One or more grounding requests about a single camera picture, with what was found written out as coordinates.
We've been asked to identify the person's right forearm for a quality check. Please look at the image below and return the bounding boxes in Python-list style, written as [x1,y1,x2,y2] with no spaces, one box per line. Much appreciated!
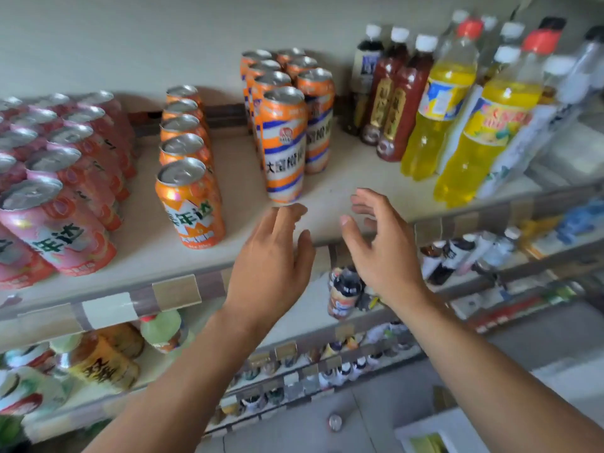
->
[394,287,604,453]

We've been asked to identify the yellow label tea bottle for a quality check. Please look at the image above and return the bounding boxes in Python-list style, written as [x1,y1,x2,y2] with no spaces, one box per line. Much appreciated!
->
[56,323,145,392]

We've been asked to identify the row of red cans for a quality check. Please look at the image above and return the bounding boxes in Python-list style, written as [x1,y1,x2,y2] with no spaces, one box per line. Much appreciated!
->
[0,91,138,291]

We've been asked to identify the row of tall drink bottles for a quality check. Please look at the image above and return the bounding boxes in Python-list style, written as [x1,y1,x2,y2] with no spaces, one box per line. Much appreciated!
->
[342,9,604,208]

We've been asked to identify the stack of folded paper bags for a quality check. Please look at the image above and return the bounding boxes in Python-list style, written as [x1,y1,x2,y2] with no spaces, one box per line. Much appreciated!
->
[523,122,604,189]

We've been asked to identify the person's left hand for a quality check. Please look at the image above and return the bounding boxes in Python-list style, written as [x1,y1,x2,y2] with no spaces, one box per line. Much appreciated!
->
[221,202,317,328]

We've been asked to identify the group of capped tea bottles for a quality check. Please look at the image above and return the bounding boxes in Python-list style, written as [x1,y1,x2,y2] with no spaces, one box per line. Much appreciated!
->
[327,226,522,322]

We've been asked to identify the pale green drink bottle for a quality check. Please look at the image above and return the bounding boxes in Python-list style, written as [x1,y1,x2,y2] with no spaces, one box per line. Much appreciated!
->
[140,310,194,354]

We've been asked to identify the cluster of tall striped cans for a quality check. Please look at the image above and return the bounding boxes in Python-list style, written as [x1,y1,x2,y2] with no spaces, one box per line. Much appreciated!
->
[239,47,337,206]

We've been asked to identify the person's right hand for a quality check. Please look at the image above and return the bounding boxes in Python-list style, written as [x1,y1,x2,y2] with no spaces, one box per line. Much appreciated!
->
[339,187,428,312]

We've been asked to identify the yellow flat box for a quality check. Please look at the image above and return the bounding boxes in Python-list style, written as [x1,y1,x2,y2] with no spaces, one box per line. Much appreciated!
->
[409,431,449,453]

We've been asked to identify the rows of small bottles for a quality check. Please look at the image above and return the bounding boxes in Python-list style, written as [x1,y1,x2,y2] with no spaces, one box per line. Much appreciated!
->
[207,323,421,430]

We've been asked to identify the blue goods packets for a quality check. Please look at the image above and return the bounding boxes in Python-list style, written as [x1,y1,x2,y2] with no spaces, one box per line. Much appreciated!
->
[556,200,604,243]

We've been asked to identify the white shelving unit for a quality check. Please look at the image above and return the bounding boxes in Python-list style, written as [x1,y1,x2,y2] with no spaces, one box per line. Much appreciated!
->
[394,353,604,453]

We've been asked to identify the person's left forearm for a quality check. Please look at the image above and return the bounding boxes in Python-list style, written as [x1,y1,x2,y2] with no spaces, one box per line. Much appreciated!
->
[82,311,274,453]

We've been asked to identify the cluster of white milk bottles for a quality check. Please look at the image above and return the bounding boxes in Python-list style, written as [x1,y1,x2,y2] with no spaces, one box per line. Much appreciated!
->
[0,344,72,416]

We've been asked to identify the yellow goods box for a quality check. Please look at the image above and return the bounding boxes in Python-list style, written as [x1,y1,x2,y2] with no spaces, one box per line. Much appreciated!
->
[518,216,562,260]

